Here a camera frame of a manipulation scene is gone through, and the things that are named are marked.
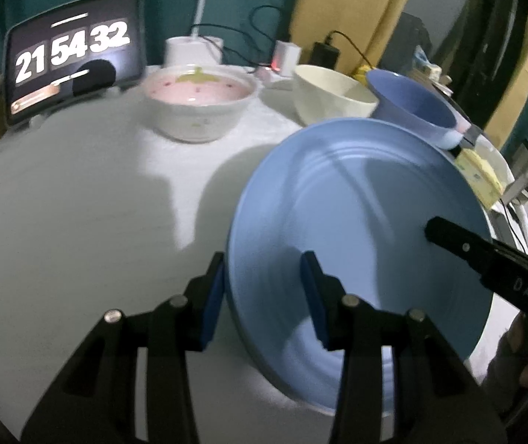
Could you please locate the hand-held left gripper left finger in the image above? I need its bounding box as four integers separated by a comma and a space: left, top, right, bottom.
21, 252, 225, 444

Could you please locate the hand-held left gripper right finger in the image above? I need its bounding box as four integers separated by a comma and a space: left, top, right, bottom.
301, 250, 507, 444

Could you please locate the black charger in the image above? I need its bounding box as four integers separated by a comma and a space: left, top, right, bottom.
312, 41, 341, 75

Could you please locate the black cable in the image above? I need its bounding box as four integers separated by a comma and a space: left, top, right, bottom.
500, 199, 528, 250
190, 6, 292, 69
326, 31, 380, 68

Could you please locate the white charger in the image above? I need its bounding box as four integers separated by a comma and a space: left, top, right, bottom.
273, 41, 302, 77

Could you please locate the white desk lamp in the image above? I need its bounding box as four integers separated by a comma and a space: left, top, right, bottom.
165, 0, 224, 66

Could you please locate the pink strawberry pattern bowl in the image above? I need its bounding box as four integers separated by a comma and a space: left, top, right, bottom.
144, 65, 259, 143

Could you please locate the white power strip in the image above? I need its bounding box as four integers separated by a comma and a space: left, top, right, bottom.
252, 67, 295, 91

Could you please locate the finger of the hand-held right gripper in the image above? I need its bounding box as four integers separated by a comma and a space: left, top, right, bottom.
425, 216, 500, 283

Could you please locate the blue plate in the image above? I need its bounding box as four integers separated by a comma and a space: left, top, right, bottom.
226, 118, 496, 417

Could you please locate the steel thermos bottle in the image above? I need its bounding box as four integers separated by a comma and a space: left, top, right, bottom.
504, 141, 528, 204

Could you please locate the yellow sponge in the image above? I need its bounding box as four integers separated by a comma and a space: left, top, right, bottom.
453, 141, 512, 211

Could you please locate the large blue bowl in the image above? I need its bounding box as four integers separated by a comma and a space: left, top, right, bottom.
366, 69, 470, 149

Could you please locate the blue white plastic packet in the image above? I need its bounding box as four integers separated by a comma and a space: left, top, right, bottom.
412, 46, 443, 79

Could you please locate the person's right hand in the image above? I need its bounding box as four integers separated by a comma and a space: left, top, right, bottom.
481, 311, 528, 419

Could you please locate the yellow curtain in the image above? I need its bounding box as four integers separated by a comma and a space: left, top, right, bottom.
481, 9, 528, 153
288, 0, 424, 75

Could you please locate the cream bowl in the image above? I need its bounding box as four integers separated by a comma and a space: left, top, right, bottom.
293, 65, 380, 127

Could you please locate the tablet showing clock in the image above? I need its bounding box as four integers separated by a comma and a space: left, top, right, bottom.
4, 0, 147, 127

